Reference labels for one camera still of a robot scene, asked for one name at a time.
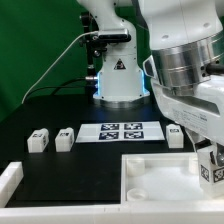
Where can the silver camera on base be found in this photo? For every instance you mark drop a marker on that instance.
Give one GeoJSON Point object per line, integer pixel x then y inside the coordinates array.
{"type": "Point", "coordinates": [114, 35]}

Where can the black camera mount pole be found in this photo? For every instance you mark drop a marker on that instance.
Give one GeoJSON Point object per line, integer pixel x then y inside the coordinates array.
{"type": "Point", "coordinates": [94, 46]}

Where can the white marker sheet with tags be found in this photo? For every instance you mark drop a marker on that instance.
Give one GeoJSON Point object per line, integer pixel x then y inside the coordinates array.
{"type": "Point", "coordinates": [127, 131]}

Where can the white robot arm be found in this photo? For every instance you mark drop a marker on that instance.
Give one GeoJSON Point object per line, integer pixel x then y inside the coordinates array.
{"type": "Point", "coordinates": [185, 65]}

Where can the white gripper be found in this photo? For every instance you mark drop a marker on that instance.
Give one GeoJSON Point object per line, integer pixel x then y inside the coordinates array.
{"type": "Point", "coordinates": [201, 114]}

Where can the white U-shaped obstacle fence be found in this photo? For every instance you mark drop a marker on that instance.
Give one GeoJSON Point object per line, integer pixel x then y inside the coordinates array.
{"type": "Point", "coordinates": [158, 212]}

